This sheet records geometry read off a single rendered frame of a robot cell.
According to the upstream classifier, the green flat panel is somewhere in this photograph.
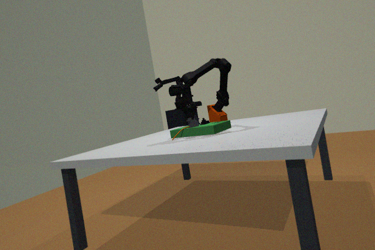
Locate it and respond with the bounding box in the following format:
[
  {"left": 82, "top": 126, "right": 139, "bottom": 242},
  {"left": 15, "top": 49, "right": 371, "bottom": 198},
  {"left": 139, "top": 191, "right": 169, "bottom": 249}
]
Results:
[{"left": 170, "top": 118, "right": 231, "bottom": 138}]

